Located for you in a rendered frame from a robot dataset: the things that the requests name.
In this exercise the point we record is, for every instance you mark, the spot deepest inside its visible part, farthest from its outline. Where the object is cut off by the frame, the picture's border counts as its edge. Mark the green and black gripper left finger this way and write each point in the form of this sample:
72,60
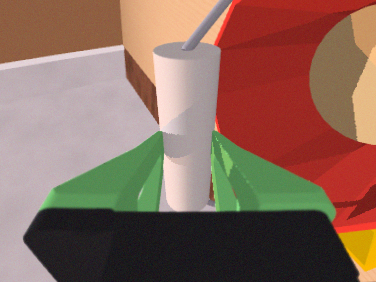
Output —
117,183

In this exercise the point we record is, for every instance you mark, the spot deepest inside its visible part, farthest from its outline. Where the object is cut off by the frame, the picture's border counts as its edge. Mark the yellow square tray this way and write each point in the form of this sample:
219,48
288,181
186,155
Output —
361,245

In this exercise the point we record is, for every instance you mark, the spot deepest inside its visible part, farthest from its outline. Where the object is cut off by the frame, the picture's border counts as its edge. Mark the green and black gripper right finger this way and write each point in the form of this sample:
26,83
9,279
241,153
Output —
259,185

